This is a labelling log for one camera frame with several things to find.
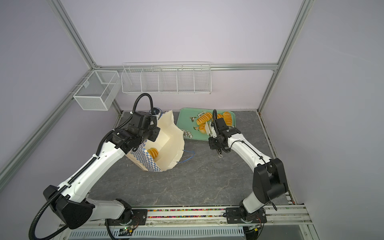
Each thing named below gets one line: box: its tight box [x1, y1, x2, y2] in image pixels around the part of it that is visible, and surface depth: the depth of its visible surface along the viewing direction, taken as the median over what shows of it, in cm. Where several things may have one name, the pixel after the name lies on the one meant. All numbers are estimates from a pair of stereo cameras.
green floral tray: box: [176, 107, 237, 141], surface depth 115 cm
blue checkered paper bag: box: [125, 110, 185, 173], surface depth 83 cm
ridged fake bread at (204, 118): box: [196, 112, 213, 125], surface depth 114 cm
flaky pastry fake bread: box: [199, 123, 206, 134], surface depth 107 cm
